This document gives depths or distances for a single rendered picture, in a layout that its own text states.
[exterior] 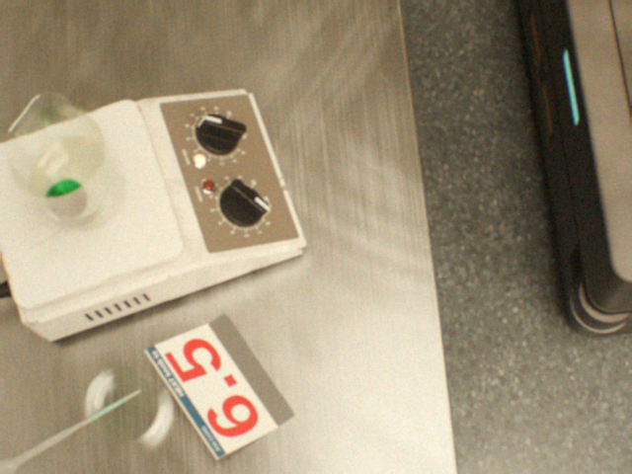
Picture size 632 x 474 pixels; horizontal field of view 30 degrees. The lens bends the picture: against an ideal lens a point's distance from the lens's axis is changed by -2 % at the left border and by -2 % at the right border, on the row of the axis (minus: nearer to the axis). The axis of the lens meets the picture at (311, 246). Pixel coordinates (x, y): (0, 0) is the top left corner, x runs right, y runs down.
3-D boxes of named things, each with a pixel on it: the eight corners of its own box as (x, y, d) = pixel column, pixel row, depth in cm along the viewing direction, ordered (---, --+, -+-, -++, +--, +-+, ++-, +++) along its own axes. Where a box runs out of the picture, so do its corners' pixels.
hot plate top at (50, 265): (138, 99, 83) (136, 94, 82) (190, 256, 79) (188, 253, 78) (-24, 156, 82) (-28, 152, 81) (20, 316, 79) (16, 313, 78)
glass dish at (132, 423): (183, 403, 85) (177, 398, 82) (131, 463, 84) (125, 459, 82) (125, 355, 86) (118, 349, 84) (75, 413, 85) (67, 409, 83)
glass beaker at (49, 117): (138, 226, 80) (112, 186, 71) (46, 247, 79) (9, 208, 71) (122, 130, 81) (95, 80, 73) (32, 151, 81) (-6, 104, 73)
